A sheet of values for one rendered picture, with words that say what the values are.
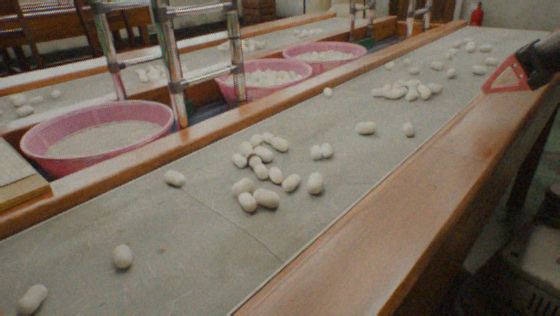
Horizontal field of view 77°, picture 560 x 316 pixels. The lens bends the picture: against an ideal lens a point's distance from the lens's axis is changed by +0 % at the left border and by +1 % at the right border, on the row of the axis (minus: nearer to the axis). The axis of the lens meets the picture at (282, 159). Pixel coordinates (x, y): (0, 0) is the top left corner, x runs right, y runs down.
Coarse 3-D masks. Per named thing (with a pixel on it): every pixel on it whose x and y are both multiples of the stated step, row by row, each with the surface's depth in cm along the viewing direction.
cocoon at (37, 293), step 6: (30, 288) 35; (36, 288) 35; (42, 288) 35; (30, 294) 34; (36, 294) 35; (42, 294) 35; (24, 300) 34; (30, 300) 34; (36, 300) 34; (42, 300) 35; (18, 306) 33; (24, 306) 33; (30, 306) 34; (36, 306) 34; (18, 312) 34; (24, 312) 33; (30, 312) 34
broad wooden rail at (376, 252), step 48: (480, 96) 76; (528, 96) 72; (432, 144) 56; (480, 144) 55; (528, 144) 80; (384, 192) 45; (432, 192) 45; (480, 192) 47; (336, 240) 38; (384, 240) 38; (432, 240) 37; (288, 288) 33; (336, 288) 32; (384, 288) 32; (432, 288) 43
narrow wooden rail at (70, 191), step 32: (448, 32) 138; (352, 64) 99; (288, 96) 78; (192, 128) 65; (224, 128) 66; (128, 160) 56; (160, 160) 57; (64, 192) 48; (96, 192) 51; (0, 224) 43; (32, 224) 46
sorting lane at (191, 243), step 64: (384, 64) 106; (448, 64) 103; (256, 128) 70; (320, 128) 69; (384, 128) 67; (128, 192) 52; (192, 192) 51; (320, 192) 50; (0, 256) 42; (64, 256) 41; (192, 256) 40; (256, 256) 40
